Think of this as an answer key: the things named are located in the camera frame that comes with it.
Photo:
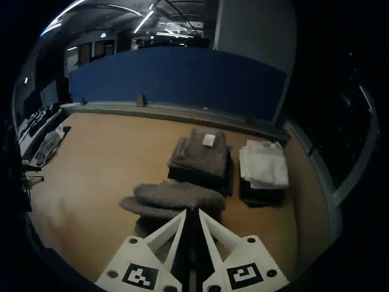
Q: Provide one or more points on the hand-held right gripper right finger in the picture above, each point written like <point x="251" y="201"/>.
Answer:
<point x="243" y="258"/>

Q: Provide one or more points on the stack of black towels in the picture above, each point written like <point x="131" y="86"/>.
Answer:
<point x="200" y="158"/>
<point x="261" y="196"/>

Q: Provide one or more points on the clear plastic bag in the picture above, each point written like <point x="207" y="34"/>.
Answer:
<point x="50" y="143"/>

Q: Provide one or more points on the black towel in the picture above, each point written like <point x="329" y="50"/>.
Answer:
<point x="179" y="196"/>

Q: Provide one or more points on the blue desk screen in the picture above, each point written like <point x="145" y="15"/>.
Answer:
<point x="182" y="76"/>

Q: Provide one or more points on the stack of white towels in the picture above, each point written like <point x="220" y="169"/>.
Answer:
<point x="263" y="165"/>

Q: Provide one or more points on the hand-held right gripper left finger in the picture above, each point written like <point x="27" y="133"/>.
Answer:
<point x="143" y="258"/>

